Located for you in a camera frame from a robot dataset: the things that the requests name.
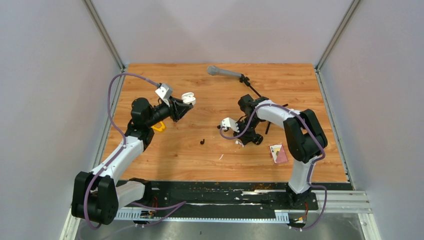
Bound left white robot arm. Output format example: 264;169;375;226
71;92;196;225

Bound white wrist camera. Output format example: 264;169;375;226
155;83;173;107
220;117;240;133

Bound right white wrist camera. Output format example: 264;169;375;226
220;117;240;133

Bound playing card box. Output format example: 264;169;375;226
268;143;289;164

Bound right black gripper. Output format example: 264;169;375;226
231;117;261;145

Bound black earbud charging case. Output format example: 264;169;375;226
252;133;264;145

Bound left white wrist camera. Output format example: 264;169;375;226
155;83;173;107

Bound white earbud charging case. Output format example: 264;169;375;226
181;92;196;106

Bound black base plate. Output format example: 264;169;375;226
138;181;319;219

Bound yellow triangular plastic part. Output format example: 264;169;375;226
151;121;166;133

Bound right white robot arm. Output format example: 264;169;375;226
233;94;328;209

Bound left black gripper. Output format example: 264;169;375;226
146;95;193;128

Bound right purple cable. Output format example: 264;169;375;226
219;103;328;232

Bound slotted cable duct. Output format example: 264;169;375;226
114;209;290;224

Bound grey microphone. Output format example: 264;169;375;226
206;65;242;79

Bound white earbud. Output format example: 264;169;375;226
235;140;244;147

